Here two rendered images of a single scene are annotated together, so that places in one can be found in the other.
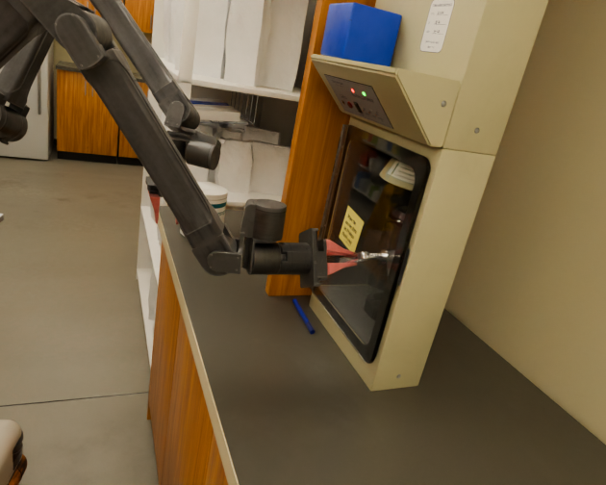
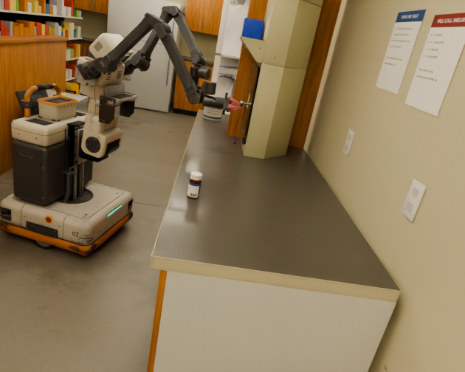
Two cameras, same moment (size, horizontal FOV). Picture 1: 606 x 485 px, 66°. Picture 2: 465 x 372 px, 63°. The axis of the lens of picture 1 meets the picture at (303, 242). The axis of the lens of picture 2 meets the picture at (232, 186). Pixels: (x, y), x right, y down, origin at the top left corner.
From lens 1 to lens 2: 1.34 m
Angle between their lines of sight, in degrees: 19
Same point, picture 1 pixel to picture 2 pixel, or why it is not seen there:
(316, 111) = (246, 58)
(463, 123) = (269, 54)
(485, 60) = (274, 34)
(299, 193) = (239, 91)
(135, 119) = (173, 53)
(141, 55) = (188, 38)
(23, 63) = (150, 42)
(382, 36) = (257, 28)
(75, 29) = (159, 27)
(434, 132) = (257, 57)
